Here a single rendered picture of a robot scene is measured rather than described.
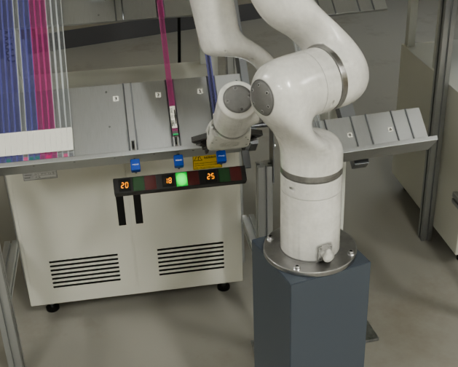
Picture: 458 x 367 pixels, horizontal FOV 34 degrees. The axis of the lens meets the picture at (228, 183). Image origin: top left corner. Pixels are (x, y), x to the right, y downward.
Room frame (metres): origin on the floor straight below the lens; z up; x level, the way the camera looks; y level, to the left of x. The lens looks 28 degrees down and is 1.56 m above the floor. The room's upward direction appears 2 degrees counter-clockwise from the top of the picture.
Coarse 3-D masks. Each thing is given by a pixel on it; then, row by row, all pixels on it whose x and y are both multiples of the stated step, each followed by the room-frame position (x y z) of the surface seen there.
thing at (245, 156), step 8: (248, 152) 1.80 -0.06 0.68; (248, 160) 1.78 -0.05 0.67; (216, 168) 1.74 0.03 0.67; (136, 176) 1.71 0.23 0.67; (160, 176) 1.71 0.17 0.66; (200, 176) 1.72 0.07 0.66; (144, 184) 1.70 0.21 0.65; (160, 184) 1.70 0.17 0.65; (176, 184) 1.70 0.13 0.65; (200, 184) 1.71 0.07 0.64; (208, 184) 1.71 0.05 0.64; (216, 184) 1.72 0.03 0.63; (224, 184) 1.73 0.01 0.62; (232, 184) 1.74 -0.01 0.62; (120, 192) 1.68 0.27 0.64; (128, 192) 1.68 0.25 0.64; (136, 192) 1.69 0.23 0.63; (144, 192) 1.70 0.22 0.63; (152, 192) 1.71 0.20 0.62
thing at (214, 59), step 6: (180, 18) 2.76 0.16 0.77; (180, 24) 2.76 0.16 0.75; (180, 30) 2.76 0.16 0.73; (180, 36) 2.76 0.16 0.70; (180, 42) 2.76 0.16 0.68; (198, 42) 2.71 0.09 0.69; (180, 48) 2.76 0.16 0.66; (180, 54) 2.76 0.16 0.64; (204, 54) 2.69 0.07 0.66; (180, 60) 2.76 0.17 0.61; (204, 60) 2.69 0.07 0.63; (216, 60) 2.42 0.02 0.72; (216, 66) 2.42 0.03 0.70; (216, 72) 2.42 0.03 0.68
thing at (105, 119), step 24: (72, 96) 1.83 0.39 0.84; (96, 96) 1.84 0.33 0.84; (120, 96) 1.84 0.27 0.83; (144, 96) 1.85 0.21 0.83; (192, 96) 1.86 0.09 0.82; (216, 96) 1.86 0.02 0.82; (72, 120) 1.79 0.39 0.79; (96, 120) 1.79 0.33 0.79; (120, 120) 1.80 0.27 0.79; (144, 120) 1.80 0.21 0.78; (168, 120) 1.81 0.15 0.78; (192, 120) 1.81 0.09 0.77; (96, 144) 1.75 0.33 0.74; (120, 144) 1.76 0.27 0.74; (144, 144) 1.76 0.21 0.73; (168, 144) 1.76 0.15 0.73
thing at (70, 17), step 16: (64, 0) 2.02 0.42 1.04; (80, 0) 2.02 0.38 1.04; (96, 0) 2.03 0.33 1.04; (112, 0) 2.03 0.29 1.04; (128, 0) 2.03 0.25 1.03; (144, 0) 2.04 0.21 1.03; (176, 0) 2.04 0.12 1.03; (64, 16) 1.99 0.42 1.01; (80, 16) 1.99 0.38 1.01; (96, 16) 1.99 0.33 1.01; (112, 16) 2.00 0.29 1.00; (128, 16) 2.00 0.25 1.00; (144, 16) 2.00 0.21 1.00; (176, 16) 2.01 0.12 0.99; (192, 16) 2.02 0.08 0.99
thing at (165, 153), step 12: (192, 144) 1.75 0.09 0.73; (84, 156) 1.71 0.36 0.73; (96, 156) 1.71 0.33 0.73; (108, 156) 1.71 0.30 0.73; (120, 156) 1.72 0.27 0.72; (132, 156) 1.73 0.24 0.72; (144, 156) 1.74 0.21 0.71; (156, 156) 1.75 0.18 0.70; (168, 156) 1.76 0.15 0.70; (192, 156) 1.79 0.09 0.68; (0, 168) 1.68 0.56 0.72; (12, 168) 1.69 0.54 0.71; (24, 168) 1.70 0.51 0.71; (36, 168) 1.71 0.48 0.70; (48, 168) 1.72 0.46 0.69; (60, 168) 1.74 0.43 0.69; (72, 168) 1.75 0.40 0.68
